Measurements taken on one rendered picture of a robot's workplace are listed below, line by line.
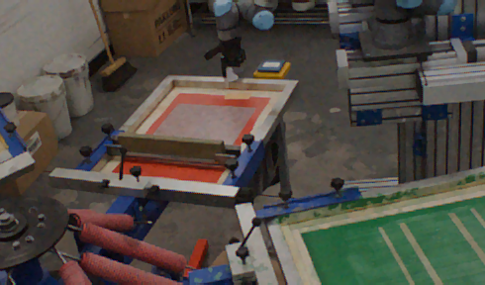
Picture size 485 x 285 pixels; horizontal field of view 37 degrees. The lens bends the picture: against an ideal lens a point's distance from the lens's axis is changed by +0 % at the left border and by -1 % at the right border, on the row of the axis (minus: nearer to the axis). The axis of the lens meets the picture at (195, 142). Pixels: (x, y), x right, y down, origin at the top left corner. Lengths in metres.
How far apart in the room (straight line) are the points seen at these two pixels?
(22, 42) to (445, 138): 3.09
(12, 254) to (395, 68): 1.44
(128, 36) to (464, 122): 3.55
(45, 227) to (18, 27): 3.37
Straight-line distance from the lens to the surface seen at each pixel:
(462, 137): 2.99
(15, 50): 5.07
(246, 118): 2.83
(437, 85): 2.50
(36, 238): 1.81
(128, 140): 2.65
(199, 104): 2.98
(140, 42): 5.92
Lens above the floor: 2.32
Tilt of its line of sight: 30 degrees down
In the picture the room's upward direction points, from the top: 10 degrees counter-clockwise
